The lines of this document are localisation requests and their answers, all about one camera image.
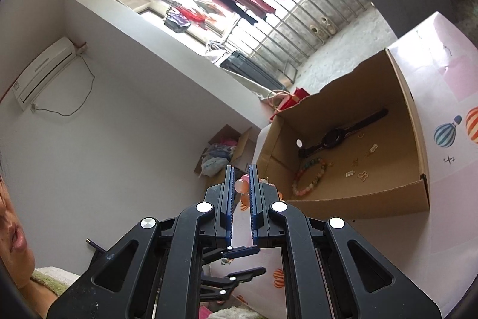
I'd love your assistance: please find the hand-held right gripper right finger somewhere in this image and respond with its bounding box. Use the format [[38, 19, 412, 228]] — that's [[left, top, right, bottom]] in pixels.
[[248, 164, 442, 319]]

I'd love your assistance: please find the large brown cardboard box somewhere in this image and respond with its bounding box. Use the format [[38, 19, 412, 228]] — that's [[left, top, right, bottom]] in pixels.
[[253, 48, 431, 220]]

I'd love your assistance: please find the grey side table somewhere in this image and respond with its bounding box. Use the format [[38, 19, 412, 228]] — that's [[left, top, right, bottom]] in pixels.
[[366, 0, 449, 39]]

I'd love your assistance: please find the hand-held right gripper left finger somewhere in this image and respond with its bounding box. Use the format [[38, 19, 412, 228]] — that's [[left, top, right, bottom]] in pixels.
[[47, 165, 235, 319]]

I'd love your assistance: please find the thin black rod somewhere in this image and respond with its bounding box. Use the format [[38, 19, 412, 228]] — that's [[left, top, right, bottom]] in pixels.
[[87, 239, 109, 253]]

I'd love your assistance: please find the bundle of clothes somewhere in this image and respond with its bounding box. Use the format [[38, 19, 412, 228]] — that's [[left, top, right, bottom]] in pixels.
[[202, 141, 236, 178]]

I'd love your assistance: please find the white air conditioner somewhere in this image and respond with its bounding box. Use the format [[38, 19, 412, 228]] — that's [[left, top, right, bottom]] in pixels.
[[11, 37, 77, 112]]

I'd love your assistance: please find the person's face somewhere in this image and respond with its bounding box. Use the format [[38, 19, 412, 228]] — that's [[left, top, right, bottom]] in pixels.
[[0, 151, 36, 290]]

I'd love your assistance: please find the black metal rack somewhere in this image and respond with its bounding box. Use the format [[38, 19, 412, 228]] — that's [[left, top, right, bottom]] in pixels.
[[220, 50, 298, 90]]

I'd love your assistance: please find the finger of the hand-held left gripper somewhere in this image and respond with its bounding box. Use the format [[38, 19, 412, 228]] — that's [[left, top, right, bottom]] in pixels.
[[201, 267, 267, 305], [202, 245, 261, 264]]

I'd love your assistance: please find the multicolour bead bracelet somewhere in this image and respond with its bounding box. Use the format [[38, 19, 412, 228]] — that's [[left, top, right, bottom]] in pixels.
[[292, 158, 328, 197]]

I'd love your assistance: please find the open cardboard box with flaps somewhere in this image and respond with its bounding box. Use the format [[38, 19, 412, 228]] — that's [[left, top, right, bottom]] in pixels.
[[193, 124, 258, 178]]

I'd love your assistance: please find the green shaggy rug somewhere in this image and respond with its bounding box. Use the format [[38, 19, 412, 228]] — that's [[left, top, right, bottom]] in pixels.
[[32, 272, 76, 299]]

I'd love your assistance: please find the air conditioner power cable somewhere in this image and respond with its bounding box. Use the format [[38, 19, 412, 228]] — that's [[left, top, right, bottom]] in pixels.
[[32, 54, 96, 117]]

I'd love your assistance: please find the black round wristwatch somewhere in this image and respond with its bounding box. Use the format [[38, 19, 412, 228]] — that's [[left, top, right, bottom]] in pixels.
[[299, 109, 389, 159]]

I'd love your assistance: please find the orange bead bracelet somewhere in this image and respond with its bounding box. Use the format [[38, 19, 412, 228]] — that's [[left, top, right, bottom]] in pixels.
[[234, 173, 278, 206]]

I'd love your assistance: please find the red bag with round handles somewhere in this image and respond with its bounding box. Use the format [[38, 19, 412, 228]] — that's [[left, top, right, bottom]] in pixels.
[[267, 87, 311, 122]]

